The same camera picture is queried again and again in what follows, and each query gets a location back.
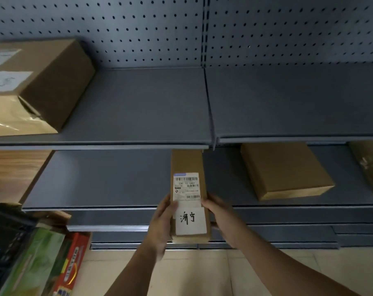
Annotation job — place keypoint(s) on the person's left hand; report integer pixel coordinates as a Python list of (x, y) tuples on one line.
[(161, 231)]

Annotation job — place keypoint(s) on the grey metal pegboard shelf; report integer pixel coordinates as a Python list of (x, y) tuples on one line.
[(143, 101)]

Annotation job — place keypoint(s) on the person's right forearm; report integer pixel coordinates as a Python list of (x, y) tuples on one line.
[(282, 271)]

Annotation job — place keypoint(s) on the person's left forearm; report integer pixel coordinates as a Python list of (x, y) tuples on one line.
[(134, 274)]

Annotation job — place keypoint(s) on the brown labelled parcel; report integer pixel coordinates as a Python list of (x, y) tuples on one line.
[(57, 77)]

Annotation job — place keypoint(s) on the green red printed carton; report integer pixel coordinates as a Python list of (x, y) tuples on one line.
[(35, 258)]

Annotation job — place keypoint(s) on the person's right hand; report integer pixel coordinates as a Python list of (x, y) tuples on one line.
[(226, 221)]

